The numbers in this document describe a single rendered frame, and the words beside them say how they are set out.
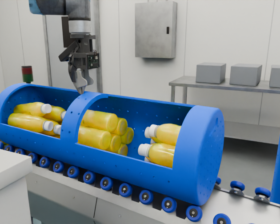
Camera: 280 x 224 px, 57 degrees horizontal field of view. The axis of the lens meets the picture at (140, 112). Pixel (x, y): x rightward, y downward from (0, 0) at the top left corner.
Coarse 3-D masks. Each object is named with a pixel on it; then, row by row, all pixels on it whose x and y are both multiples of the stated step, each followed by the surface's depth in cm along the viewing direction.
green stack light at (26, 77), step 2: (22, 74) 163; (24, 74) 162; (26, 74) 162; (28, 74) 163; (30, 74) 163; (32, 74) 166; (22, 76) 164; (24, 76) 162; (26, 76) 162; (28, 76) 163; (30, 76) 164; (32, 76) 166; (24, 78) 163; (26, 78) 163; (28, 78) 163; (30, 78) 164; (32, 78) 166; (24, 80) 163; (26, 80) 163; (28, 80) 163; (30, 80) 164; (32, 80) 166
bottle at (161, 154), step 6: (156, 144) 77; (162, 144) 76; (168, 144) 76; (150, 150) 76; (156, 150) 75; (162, 150) 74; (168, 150) 74; (174, 150) 73; (150, 156) 76; (156, 156) 74; (162, 156) 74; (168, 156) 73; (156, 162) 75; (162, 162) 74; (168, 162) 73
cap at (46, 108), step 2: (44, 104) 106; (46, 104) 106; (48, 104) 106; (42, 106) 106; (44, 106) 105; (46, 106) 105; (48, 106) 106; (50, 106) 107; (42, 108) 105; (44, 108) 105; (46, 108) 105; (48, 108) 106; (50, 108) 107; (42, 110) 105; (44, 110) 105; (46, 110) 105; (48, 110) 106; (50, 110) 107; (44, 112) 106; (46, 112) 105; (48, 112) 106
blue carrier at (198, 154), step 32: (0, 96) 106; (32, 96) 121; (64, 96) 116; (96, 96) 89; (128, 96) 91; (0, 128) 103; (64, 128) 85; (192, 128) 66; (64, 160) 92; (96, 160) 80; (128, 160) 73; (192, 160) 63; (160, 192) 75; (192, 192) 66
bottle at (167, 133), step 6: (156, 126) 81; (162, 126) 79; (168, 126) 78; (174, 126) 77; (180, 126) 77; (156, 132) 79; (162, 132) 77; (168, 132) 76; (174, 132) 76; (162, 138) 78; (168, 138) 76; (174, 138) 75; (174, 144) 76
